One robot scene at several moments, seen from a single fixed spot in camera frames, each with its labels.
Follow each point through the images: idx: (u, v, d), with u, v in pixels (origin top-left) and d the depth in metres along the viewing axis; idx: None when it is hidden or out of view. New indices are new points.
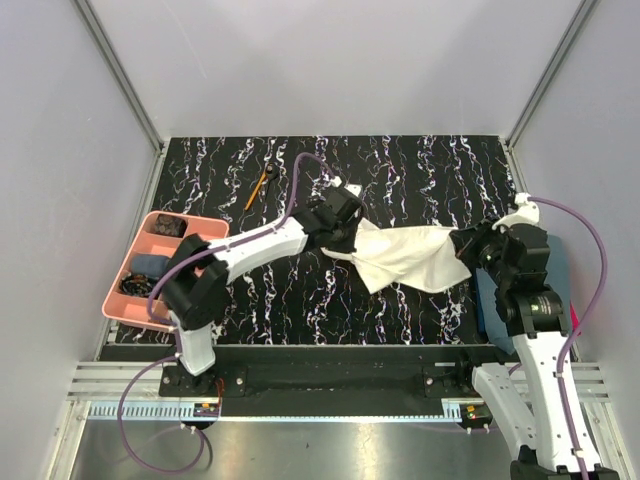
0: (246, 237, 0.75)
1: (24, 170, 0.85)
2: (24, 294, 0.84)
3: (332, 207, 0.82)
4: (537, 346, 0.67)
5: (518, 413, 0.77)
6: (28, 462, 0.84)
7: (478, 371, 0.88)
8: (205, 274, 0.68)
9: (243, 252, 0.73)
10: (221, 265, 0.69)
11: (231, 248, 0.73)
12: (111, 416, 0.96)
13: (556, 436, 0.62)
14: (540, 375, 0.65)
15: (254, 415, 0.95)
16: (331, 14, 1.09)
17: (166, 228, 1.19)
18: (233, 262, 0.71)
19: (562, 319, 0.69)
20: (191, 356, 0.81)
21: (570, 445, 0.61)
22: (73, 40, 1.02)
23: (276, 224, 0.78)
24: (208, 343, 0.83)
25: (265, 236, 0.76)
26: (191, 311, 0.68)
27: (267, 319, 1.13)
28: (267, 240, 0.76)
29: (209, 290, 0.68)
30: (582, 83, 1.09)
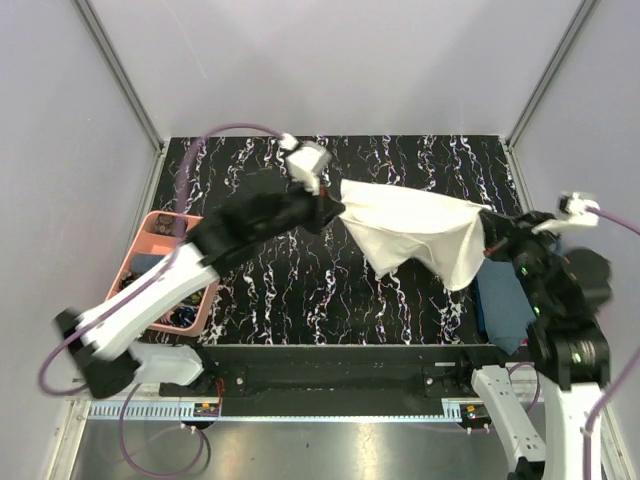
0: (123, 298, 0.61)
1: (25, 170, 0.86)
2: (25, 293, 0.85)
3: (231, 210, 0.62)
4: (570, 400, 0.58)
5: (518, 424, 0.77)
6: (28, 462, 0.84)
7: (477, 373, 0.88)
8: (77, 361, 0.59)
9: (117, 323, 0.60)
10: (92, 348, 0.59)
11: (102, 321, 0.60)
12: (111, 416, 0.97)
13: None
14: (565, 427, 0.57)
15: (255, 415, 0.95)
16: (331, 14, 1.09)
17: (167, 228, 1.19)
18: (104, 342, 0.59)
19: (606, 370, 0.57)
20: (168, 378, 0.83)
21: None
22: (73, 40, 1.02)
23: (163, 266, 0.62)
24: (182, 363, 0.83)
25: (147, 292, 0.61)
26: (90, 395, 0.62)
27: (267, 319, 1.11)
28: (149, 297, 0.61)
29: (93, 378, 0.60)
30: (582, 82, 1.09)
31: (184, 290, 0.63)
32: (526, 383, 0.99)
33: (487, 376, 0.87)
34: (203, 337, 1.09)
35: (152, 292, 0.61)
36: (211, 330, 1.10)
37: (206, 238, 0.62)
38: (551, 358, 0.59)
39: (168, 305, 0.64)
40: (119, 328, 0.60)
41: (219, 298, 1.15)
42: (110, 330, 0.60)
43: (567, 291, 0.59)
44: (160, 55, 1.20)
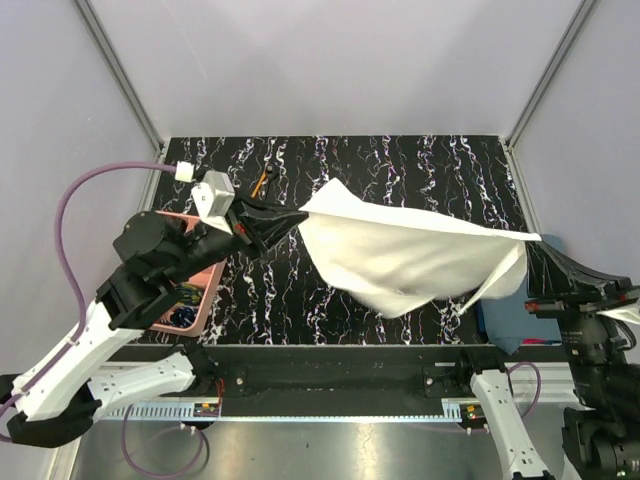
0: (47, 365, 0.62)
1: (25, 171, 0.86)
2: (25, 294, 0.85)
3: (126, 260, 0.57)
4: None
5: (515, 437, 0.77)
6: (28, 462, 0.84)
7: (478, 378, 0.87)
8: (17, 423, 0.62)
9: (39, 391, 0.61)
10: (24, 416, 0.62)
11: (29, 389, 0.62)
12: (113, 416, 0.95)
13: None
14: None
15: (255, 415, 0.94)
16: (331, 14, 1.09)
17: None
18: (31, 411, 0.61)
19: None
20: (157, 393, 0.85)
21: None
22: (73, 41, 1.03)
23: (75, 332, 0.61)
24: (167, 379, 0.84)
25: (62, 358, 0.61)
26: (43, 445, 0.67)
27: (267, 319, 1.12)
28: (66, 363, 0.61)
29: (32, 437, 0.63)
30: (582, 82, 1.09)
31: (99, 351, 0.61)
32: (526, 383, 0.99)
33: (490, 390, 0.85)
34: (203, 337, 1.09)
35: (69, 357, 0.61)
36: (211, 330, 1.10)
37: (120, 290, 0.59)
38: (592, 460, 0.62)
39: (97, 363, 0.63)
40: (40, 398, 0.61)
41: (219, 299, 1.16)
42: (33, 400, 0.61)
43: (628, 393, 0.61)
44: (160, 56, 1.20)
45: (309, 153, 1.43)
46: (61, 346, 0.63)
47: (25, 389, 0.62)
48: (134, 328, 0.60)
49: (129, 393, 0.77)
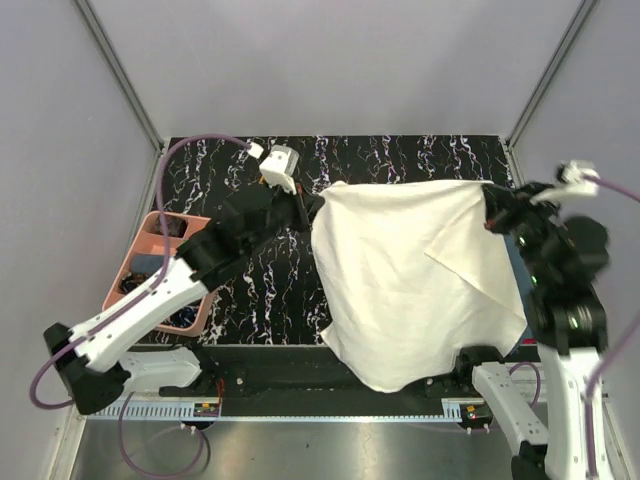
0: (116, 311, 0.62)
1: (26, 171, 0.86)
2: (25, 294, 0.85)
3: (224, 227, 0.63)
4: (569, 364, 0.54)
5: (518, 411, 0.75)
6: (28, 462, 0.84)
7: (477, 370, 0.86)
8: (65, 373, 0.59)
9: (109, 336, 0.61)
10: (87, 360, 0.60)
11: (93, 335, 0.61)
12: (111, 416, 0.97)
13: (574, 460, 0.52)
14: (568, 400, 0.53)
15: (258, 415, 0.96)
16: (331, 14, 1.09)
17: (167, 228, 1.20)
18: (95, 355, 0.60)
19: (604, 335, 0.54)
20: (167, 382, 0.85)
21: (586, 469, 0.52)
22: (74, 41, 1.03)
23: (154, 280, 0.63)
24: (178, 366, 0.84)
25: (136, 306, 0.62)
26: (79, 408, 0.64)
27: (268, 319, 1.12)
28: (139, 310, 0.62)
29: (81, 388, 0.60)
30: (581, 82, 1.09)
31: (176, 303, 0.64)
32: (526, 383, 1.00)
33: (487, 371, 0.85)
34: (203, 337, 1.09)
35: (143, 305, 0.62)
36: (211, 330, 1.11)
37: (196, 254, 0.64)
38: (549, 325, 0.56)
39: (160, 317, 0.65)
40: (109, 342, 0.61)
41: (219, 299, 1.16)
42: (100, 344, 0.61)
43: (567, 257, 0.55)
44: (160, 56, 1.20)
45: (309, 153, 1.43)
46: (134, 293, 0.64)
47: (89, 334, 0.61)
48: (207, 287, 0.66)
49: (150, 373, 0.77)
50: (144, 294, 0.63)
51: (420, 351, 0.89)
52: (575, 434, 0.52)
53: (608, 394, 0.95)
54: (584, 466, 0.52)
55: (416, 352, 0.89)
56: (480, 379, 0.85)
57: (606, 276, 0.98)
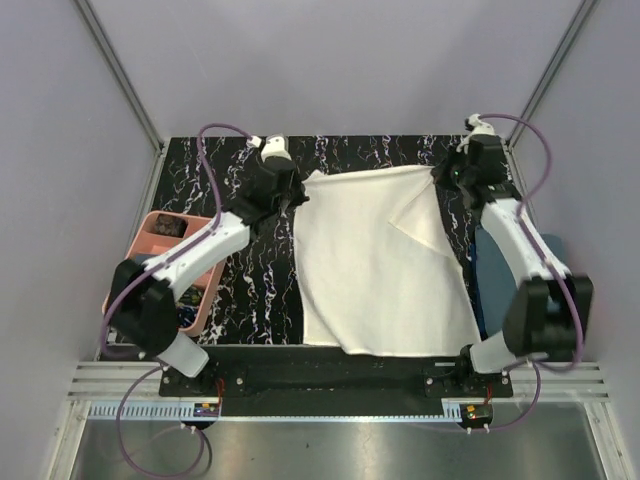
0: (183, 247, 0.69)
1: (25, 171, 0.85)
2: (25, 294, 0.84)
3: (261, 188, 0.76)
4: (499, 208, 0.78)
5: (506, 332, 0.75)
6: (27, 462, 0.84)
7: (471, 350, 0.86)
8: (147, 298, 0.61)
9: (184, 264, 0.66)
10: (166, 282, 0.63)
11: (169, 262, 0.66)
12: (110, 416, 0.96)
13: (528, 258, 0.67)
14: (508, 227, 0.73)
15: (255, 415, 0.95)
16: (332, 14, 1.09)
17: (167, 228, 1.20)
18: (176, 276, 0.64)
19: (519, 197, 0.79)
20: (178, 367, 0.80)
21: (540, 261, 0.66)
22: (74, 40, 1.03)
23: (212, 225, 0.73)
24: (191, 349, 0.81)
25: (203, 243, 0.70)
26: (143, 343, 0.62)
27: (267, 319, 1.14)
28: (206, 245, 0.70)
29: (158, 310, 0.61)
30: (580, 83, 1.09)
31: (229, 243, 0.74)
32: (524, 383, 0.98)
33: (478, 348, 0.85)
34: (204, 337, 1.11)
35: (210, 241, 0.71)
36: (211, 330, 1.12)
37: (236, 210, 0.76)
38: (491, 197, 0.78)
39: (214, 259, 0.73)
40: (186, 267, 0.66)
41: (219, 299, 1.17)
42: (179, 270, 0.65)
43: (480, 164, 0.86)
44: (160, 56, 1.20)
45: (309, 153, 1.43)
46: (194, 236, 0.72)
47: (165, 263, 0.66)
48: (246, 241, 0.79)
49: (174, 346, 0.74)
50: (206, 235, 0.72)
51: (388, 317, 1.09)
52: (523, 244, 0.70)
53: (608, 394, 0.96)
54: (536, 260, 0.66)
55: (390, 315, 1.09)
56: (479, 357, 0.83)
57: (605, 276, 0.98)
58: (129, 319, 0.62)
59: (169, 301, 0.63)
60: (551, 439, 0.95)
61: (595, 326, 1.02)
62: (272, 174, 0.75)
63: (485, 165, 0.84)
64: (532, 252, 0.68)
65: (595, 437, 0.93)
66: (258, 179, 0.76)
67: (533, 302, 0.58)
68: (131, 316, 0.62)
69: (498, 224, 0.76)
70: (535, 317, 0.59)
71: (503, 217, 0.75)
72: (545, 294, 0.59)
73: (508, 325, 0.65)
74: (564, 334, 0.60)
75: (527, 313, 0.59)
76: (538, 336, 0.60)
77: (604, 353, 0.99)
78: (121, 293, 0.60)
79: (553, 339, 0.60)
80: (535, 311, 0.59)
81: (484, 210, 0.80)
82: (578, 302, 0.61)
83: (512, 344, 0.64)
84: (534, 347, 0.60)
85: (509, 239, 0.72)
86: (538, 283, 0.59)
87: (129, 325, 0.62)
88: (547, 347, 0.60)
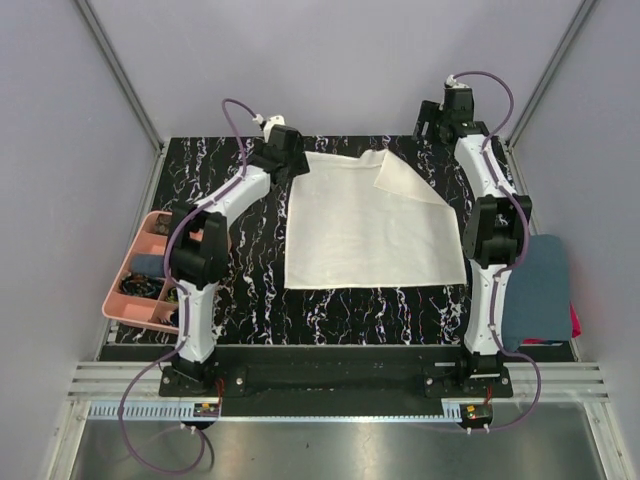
0: (223, 189, 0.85)
1: (24, 172, 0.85)
2: (25, 294, 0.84)
3: (275, 145, 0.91)
4: (469, 143, 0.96)
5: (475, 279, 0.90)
6: (27, 462, 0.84)
7: (466, 340, 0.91)
8: (207, 228, 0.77)
9: (227, 203, 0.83)
10: (218, 215, 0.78)
11: (216, 201, 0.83)
12: (111, 416, 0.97)
13: (486, 183, 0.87)
14: (473, 156, 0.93)
15: (255, 415, 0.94)
16: (332, 14, 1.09)
17: (167, 229, 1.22)
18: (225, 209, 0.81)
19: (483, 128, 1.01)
20: (192, 342, 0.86)
21: (494, 184, 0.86)
22: (75, 41, 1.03)
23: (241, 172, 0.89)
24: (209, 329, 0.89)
25: (238, 186, 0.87)
26: (205, 271, 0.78)
27: (267, 319, 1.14)
28: (240, 188, 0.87)
29: (214, 240, 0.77)
30: (579, 82, 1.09)
31: (260, 187, 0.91)
32: (523, 383, 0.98)
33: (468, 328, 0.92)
34: None
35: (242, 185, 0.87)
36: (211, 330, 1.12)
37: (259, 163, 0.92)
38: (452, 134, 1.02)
39: (247, 199, 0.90)
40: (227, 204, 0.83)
41: (219, 299, 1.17)
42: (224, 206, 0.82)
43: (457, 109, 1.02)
44: (160, 56, 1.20)
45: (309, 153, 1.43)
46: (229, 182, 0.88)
47: (213, 200, 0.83)
48: (268, 190, 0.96)
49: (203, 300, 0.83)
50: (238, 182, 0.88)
51: (384, 265, 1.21)
52: (483, 172, 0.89)
53: (608, 394, 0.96)
54: (491, 184, 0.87)
55: (387, 260, 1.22)
56: (469, 333, 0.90)
57: (604, 276, 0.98)
58: (188, 254, 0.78)
59: (221, 234, 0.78)
60: (551, 438, 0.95)
61: (595, 325, 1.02)
62: (285, 131, 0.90)
63: (460, 107, 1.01)
64: (489, 180, 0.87)
65: (595, 437, 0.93)
66: (273, 138, 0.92)
67: (484, 214, 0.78)
68: (190, 251, 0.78)
69: (469, 157, 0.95)
70: (485, 225, 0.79)
71: (471, 149, 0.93)
72: (493, 208, 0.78)
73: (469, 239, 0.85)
74: (509, 240, 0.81)
75: (479, 224, 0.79)
76: (488, 241, 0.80)
77: (604, 353, 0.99)
78: (181, 225, 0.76)
79: (501, 243, 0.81)
80: (486, 222, 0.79)
81: (457, 145, 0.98)
82: (524, 213, 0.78)
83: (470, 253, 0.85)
84: (485, 249, 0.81)
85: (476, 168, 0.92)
86: (489, 199, 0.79)
87: (196, 263, 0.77)
88: (497, 250, 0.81)
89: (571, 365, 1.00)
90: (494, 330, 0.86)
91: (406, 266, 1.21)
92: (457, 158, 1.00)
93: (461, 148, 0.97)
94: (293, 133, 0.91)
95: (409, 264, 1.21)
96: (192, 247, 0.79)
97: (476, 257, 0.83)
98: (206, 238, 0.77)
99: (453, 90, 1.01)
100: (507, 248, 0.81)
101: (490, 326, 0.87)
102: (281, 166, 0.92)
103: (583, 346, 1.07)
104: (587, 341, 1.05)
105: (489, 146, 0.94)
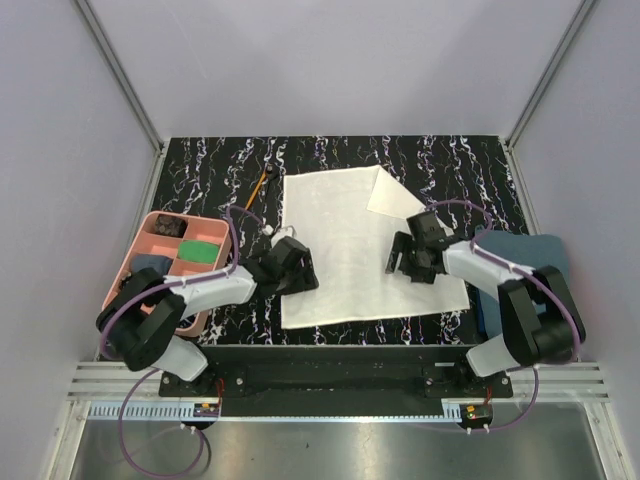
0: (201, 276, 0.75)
1: (23, 171, 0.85)
2: (24, 296, 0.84)
3: (277, 258, 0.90)
4: (455, 248, 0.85)
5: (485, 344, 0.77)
6: (27, 464, 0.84)
7: (469, 354, 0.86)
8: (161, 307, 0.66)
9: (197, 290, 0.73)
10: (180, 299, 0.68)
11: (187, 283, 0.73)
12: (111, 416, 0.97)
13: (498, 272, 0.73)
14: (468, 259, 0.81)
15: (255, 415, 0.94)
16: (332, 15, 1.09)
17: (166, 228, 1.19)
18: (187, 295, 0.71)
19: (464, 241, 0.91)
20: (176, 370, 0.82)
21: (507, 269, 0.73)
22: (74, 41, 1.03)
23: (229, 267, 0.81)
24: (191, 356, 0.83)
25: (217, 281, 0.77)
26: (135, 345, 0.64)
27: (267, 319, 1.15)
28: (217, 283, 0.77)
29: (163, 323, 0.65)
30: (579, 83, 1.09)
31: (239, 292, 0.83)
32: (523, 383, 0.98)
33: (475, 347, 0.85)
34: (204, 337, 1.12)
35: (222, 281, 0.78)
36: (211, 330, 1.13)
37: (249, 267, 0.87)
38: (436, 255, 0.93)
39: (216, 299, 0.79)
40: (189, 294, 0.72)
41: None
42: (193, 292, 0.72)
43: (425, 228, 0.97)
44: (160, 56, 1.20)
45: (308, 153, 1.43)
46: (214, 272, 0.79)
47: (185, 282, 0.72)
48: (242, 298, 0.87)
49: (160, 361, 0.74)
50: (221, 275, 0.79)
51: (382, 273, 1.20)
52: (486, 267, 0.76)
53: (608, 394, 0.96)
54: (503, 271, 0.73)
55: None
56: (481, 361, 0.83)
57: (604, 277, 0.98)
58: (122, 326, 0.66)
59: (173, 321, 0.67)
60: (550, 438, 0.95)
61: (595, 327, 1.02)
62: (290, 247, 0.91)
63: (429, 228, 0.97)
64: (500, 267, 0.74)
65: (595, 437, 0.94)
66: (277, 250, 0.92)
67: (516, 302, 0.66)
68: (128, 325, 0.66)
69: (465, 263, 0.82)
70: (527, 315, 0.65)
71: (461, 253, 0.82)
72: (521, 290, 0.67)
73: (511, 342, 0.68)
74: (564, 330, 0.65)
75: (516, 313, 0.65)
76: (543, 340, 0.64)
77: (604, 354, 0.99)
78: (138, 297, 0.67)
79: (558, 340, 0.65)
80: (524, 312, 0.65)
81: (444, 258, 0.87)
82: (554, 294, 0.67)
83: (517, 356, 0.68)
84: (543, 351, 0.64)
85: (477, 268, 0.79)
86: (512, 283, 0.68)
87: (127, 342, 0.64)
88: (555, 348, 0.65)
89: (571, 364, 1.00)
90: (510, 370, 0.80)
91: (409, 295, 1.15)
92: (452, 270, 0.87)
93: (452, 257, 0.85)
94: (299, 251, 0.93)
95: (411, 291, 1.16)
96: (131, 320, 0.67)
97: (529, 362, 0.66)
98: (154, 314, 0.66)
99: (416, 216, 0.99)
100: (566, 344, 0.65)
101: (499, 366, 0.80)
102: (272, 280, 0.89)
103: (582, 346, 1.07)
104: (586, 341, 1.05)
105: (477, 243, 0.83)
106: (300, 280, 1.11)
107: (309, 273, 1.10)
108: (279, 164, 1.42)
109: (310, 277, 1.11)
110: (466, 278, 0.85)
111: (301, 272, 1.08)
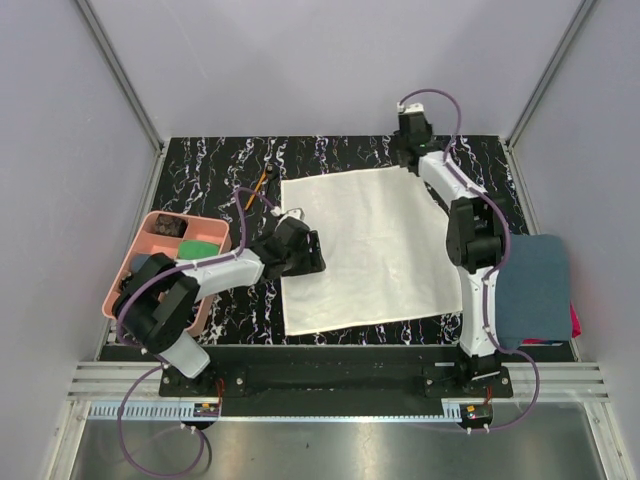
0: (211, 259, 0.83)
1: (22, 171, 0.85)
2: (24, 296, 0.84)
3: (281, 239, 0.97)
4: (430, 158, 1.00)
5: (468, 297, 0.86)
6: (28, 464, 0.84)
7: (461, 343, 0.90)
8: (175, 290, 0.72)
9: (208, 272, 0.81)
10: (192, 281, 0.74)
11: (197, 267, 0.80)
12: (111, 416, 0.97)
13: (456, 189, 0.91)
14: (437, 170, 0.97)
15: (254, 416, 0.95)
16: (332, 13, 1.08)
17: (166, 228, 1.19)
18: (201, 278, 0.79)
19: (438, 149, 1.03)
20: (180, 365, 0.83)
21: (464, 186, 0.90)
22: (74, 41, 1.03)
23: (236, 250, 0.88)
24: (195, 349, 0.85)
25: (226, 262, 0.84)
26: (156, 326, 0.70)
27: (267, 319, 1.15)
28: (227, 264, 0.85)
29: (177, 305, 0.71)
30: (578, 82, 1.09)
31: (249, 273, 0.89)
32: (521, 383, 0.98)
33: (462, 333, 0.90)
34: (203, 337, 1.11)
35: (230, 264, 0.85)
36: (211, 330, 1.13)
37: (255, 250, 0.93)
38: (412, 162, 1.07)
39: (228, 280, 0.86)
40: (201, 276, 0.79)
41: (219, 299, 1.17)
42: (204, 274, 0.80)
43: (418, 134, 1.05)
44: (160, 55, 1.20)
45: (308, 153, 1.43)
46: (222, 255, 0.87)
47: (195, 264, 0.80)
48: (256, 278, 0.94)
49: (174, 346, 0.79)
50: (231, 258, 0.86)
51: (381, 272, 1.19)
52: (449, 182, 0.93)
53: (608, 394, 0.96)
54: (462, 188, 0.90)
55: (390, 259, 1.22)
56: (465, 338, 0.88)
57: (605, 277, 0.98)
58: (136, 311, 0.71)
59: (188, 302, 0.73)
60: (550, 438, 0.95)
61: (596, 326, 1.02)
62: (294, 227, 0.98)
63: (416, 130, 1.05)
64: (458, 185, 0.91)
65: (594, 437, 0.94)
66: (283, 231, 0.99)
67: (462, 215, 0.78)
68: (145, 310, 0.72)
69: (435, 173, 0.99)
70: (465, 226, 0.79)
71: (434, 165, 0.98)
72: (468, 208, 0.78)
73: (452, 246, 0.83)
74: (493, 241, 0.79)
75: (460, 225, 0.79)
76: (472, 243, 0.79)
77: (604, 354, 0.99)
78: (148, 284, 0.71)
79: (485, 246, 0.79)
80: (465, 220, 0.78)
81: (419, 163, 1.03)
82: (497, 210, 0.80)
83: (456, 259, 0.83)
84: (470, 252, 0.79)
85: (443, 180, 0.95)
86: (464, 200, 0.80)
87: (146, 327, 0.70)
88: (483, 250, 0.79)
89: (571, 364, 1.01)
90: (490, 332, 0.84)
91: (411, 297, 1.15)
92: (423, 174, 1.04)
93: (426, 164, 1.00)
94: (302, 230, 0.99)
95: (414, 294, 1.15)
96: (147, 304, 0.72)
97: (462, 262, 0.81)
98: (169, 298, 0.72)
99: (407, 116, 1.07)
100: (492, 249, 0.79)
101: (486, 329, 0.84)
102: (277, 261, 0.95)
103: (582, 346, 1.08)
104: (587, 342, 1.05)
105: (450, 159, 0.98)
106: (306, 261, 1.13)
107: (316, 255, 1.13)
108: (279, 164, 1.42)
109: (316, 259, 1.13)
110: (434, 184, 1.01)
111: (307, 256, 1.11)
